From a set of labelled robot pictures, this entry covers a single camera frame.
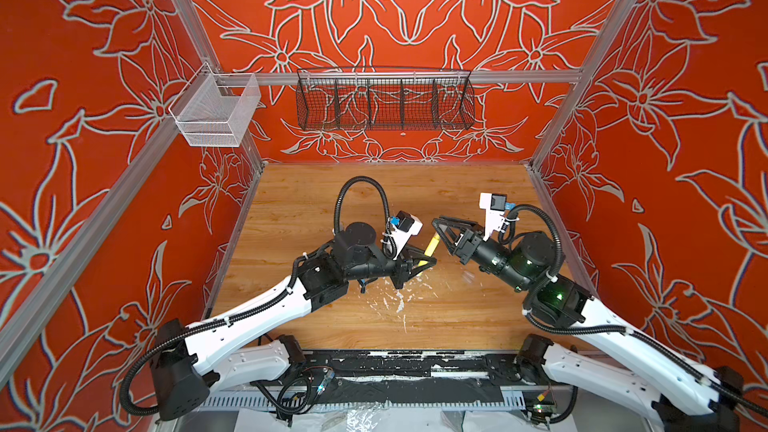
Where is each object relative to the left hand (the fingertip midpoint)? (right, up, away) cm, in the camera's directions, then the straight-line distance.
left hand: (433, 257), depth 62 cm
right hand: (-1, +7, -3) cm, 8 cm away
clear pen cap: (+15, -12, +26) cm, 32 cm away
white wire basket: (-65, +41, +32) cm, 83 cm away
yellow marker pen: (0, +3, -1) cm, 3 cm away
